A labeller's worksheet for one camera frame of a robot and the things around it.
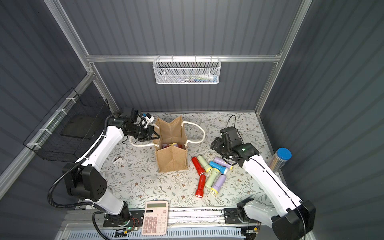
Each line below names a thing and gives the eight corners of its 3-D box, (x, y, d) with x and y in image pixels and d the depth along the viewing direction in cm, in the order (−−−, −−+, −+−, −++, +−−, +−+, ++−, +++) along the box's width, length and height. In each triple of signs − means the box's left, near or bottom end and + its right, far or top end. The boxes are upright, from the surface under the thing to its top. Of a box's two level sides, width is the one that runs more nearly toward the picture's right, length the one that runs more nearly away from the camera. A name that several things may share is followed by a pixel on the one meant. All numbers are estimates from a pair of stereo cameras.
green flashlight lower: (203, 186, 85) (203, 184, 83) (213, 168, 91) (213, 166, 89) (210, 190, 83) (211, 188, 81) (220, 171, 90) (220, 170, 88)
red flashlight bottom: (195, 196, 82) (194, 195, 80) (199, 175, 89) (200, 173, 87) (202, 198, 81) (202, 197, 79) (207, 177, 89) (207, 175, 86)
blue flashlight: (207, 167, 92) (207, 165, 90) (209, 162, 94) (210, 160, 92) (225, 175, 89) (226, 173, 87) (227, 169, 91) (227, 167, 89)
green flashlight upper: (208, 173, 90) (208, 171, 87) (197, 158, 96) (197, 156, 94) (212, 171, 91) (212, 168, 88) (200, 156, 97) (201, 153, 95)
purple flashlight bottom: (209, 191, 84) (210, 189, 81) (220, 174, 90) (221, 172, 87) (216, 196, 82) (216, 194, 80) (226, 178, 89) (227, 176, 86)
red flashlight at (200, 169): (200, 176, 89) (200, 174, 86) (190, 160, 95) (190, 158, 93) (205, 173, 90) (205, 171, 88) (195, 158, 96) (195, 156, 94)
